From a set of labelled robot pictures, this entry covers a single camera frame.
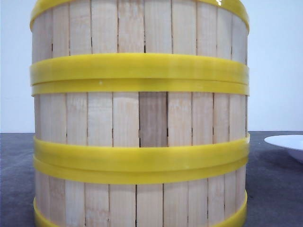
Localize bamboo steamer basket dark slat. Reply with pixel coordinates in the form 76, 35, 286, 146
30, 78, 250, 172

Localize bamboo steamer basket yellow rims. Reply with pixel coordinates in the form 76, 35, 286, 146
30, 0, 249, 94

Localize bottom bamboo steamer basket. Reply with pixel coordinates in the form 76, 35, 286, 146
34, 155, 248, 227

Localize white plate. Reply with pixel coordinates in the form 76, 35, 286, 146
264, 135, 303, 163

